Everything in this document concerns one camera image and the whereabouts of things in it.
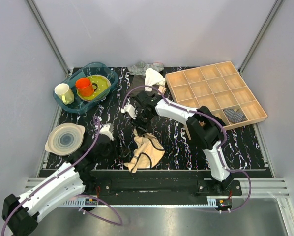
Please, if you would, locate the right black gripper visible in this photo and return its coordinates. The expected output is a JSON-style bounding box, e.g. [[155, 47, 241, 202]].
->
[[130, 111, 154, 137]]

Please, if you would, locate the beige navy-trimmed underwear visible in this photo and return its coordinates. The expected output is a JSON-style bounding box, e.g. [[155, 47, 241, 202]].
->
[[124, 129, 165, 173]]

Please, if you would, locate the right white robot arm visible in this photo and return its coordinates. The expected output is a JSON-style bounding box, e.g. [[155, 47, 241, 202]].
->
[[132, 91, 233, 195]]

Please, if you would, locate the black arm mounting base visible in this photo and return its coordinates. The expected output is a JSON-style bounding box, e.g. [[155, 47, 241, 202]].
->
[[90, 170, 242, 207]]

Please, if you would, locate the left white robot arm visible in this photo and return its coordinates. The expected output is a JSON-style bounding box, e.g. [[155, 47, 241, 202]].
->
[[1, 131, 118, 236]]

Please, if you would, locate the rolled striped underwear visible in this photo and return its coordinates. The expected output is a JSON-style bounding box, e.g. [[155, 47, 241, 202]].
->
[[223, 109, 247, 123]]

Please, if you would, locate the dark grey garment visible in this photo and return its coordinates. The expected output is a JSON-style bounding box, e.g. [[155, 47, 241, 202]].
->
[[129, 75, 145, 96]]

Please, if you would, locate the white cloth garment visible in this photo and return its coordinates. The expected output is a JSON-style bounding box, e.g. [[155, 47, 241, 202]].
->
[[145, 68, 166, 92]]

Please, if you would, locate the beige round lid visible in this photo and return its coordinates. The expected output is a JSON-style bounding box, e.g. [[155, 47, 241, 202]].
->
[[44, 123, 86, 156]]

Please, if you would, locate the green dotted plate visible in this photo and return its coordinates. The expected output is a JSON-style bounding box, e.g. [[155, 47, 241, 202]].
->
[[76, 75, 111, 102]]

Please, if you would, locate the grey striped garment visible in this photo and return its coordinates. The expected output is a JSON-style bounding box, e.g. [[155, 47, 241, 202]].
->
[[127, 61, 154, 76]]

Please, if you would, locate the checked grey garment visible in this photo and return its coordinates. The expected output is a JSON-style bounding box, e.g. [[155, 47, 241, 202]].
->
[[152, 62, 164, 72]]

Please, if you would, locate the orange mug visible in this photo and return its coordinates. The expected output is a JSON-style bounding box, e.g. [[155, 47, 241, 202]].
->
[[75, 77, 98, 97]]

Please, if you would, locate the cream yellow mug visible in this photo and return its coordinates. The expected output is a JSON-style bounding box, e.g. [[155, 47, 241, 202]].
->
[[54, 83, 75, 105]]

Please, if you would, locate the wooden compartment tray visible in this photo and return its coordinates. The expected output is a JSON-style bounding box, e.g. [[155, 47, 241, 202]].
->
[[165, 61, 267, 130]]

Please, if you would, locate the black marble table mat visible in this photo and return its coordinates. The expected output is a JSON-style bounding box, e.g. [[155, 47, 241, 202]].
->
[[53, 67, 272, 178]]

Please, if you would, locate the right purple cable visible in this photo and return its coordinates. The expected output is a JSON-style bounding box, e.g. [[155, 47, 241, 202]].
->
[[121, 85, 252, 213]]

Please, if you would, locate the purple cable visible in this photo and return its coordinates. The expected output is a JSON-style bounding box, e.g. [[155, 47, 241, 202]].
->
[[121, 85, 252, 213], [0, 116, 124, 236]]

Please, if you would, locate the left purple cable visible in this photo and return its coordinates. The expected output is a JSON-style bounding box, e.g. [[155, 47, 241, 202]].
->
[[0, 116, 124, 236]]

